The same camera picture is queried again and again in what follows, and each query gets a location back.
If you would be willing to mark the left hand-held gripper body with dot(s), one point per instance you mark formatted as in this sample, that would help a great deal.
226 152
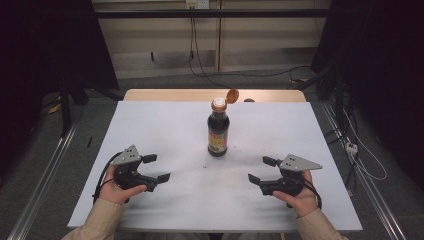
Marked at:
128 173

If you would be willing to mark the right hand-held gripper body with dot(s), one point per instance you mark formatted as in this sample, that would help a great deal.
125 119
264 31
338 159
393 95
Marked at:
293 175

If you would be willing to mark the dark sauce bottle orange cap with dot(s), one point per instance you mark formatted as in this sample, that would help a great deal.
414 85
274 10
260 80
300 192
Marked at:
218 130

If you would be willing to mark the person's left hand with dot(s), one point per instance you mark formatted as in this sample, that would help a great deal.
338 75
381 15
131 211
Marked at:
115 191

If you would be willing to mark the person's right hand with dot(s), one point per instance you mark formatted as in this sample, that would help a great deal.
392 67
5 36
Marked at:
301 203

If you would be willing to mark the white board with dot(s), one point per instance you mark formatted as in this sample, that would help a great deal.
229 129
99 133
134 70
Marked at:
173 133

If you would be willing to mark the small black floor stick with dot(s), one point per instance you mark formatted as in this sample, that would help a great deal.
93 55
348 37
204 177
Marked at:
89 142

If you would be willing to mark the white power strip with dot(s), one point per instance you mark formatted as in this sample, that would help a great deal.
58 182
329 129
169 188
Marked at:
351 148

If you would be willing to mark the small dark round knob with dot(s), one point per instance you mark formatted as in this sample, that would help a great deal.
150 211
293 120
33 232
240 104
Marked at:
249 100

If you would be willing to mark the wooden table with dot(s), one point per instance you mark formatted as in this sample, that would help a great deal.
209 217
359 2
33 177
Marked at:
166 95

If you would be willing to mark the black metal stand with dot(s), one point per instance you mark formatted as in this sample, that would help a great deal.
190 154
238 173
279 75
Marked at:
65 110

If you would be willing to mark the black curtain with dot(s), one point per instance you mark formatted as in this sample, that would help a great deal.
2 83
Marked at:
43 50
383 66

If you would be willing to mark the black horizontal bar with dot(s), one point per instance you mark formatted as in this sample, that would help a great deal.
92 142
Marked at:
213 13

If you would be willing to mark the metal floor rail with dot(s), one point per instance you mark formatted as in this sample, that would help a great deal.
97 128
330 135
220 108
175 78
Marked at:
373 193
43 180

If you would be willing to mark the wooden wall post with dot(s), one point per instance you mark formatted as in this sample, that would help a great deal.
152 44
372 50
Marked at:
218 36

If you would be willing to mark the white wall socket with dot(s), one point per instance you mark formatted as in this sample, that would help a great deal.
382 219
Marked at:
197 4

